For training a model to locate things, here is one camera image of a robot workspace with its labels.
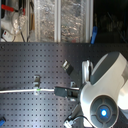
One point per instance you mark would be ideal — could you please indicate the black perforated pegboard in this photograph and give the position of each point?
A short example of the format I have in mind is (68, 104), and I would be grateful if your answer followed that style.
(20, 62)

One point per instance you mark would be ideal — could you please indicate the clear plastic storage bin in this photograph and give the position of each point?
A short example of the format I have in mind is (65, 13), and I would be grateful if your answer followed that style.
(63, 20)

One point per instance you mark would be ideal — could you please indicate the blue object at corner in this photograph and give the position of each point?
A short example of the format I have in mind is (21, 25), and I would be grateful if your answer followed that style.
(2, 121)

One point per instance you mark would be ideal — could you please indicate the blue clamp handle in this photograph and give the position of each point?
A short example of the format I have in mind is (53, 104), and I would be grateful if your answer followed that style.
(94, 34)

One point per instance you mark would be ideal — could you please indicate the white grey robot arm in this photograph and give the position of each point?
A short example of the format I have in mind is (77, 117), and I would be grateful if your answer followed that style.
(101, 91)

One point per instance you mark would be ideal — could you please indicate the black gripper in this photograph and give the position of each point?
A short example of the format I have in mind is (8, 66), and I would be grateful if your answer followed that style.
(66, 92)

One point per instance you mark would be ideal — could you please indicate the grey cable clip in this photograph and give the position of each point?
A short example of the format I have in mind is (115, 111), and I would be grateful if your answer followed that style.
(36, 84)

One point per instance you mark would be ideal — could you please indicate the small grey clip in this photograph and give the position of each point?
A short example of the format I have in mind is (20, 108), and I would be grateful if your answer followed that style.
(72, 84)

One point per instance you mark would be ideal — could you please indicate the black clip on pegboard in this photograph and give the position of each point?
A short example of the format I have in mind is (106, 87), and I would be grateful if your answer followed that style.
(67, 67)

